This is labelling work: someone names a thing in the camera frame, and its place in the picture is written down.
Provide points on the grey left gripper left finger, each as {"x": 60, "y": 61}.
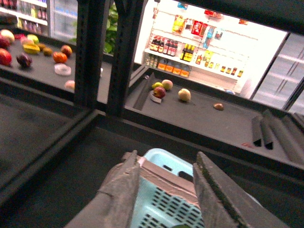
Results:
{"x": 113, "y": 205}

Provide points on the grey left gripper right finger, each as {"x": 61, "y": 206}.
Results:
{"x": 223, "y": 203}

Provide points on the light blue plastic basket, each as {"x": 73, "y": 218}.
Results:
{"x": 154, "y": 208}

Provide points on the brown basket handle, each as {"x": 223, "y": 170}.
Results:
{"x": 168, "y": 182}

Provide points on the pale peach on tray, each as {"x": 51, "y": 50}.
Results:
{"x": 184, "y": 95}

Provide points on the red peach on tray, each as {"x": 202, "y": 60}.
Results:
{"x": 159, "y": 92}

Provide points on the bottle row on shelf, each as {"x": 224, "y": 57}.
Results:
{"x": 172, "y": 48}

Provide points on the dark plum on tray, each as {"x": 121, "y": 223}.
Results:
{"x": 24, "y": 60}

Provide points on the yellow starfruit on tray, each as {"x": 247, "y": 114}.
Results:
{"x": 32, "y": 49}

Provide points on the red apple left edge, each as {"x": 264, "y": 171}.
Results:
{"x": 5, "y": 57}

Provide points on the black shelf upright post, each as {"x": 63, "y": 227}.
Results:
{"x": 92, "y": 18}

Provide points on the black shelf post right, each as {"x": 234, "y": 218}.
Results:
{"x": 130, "y": 15}

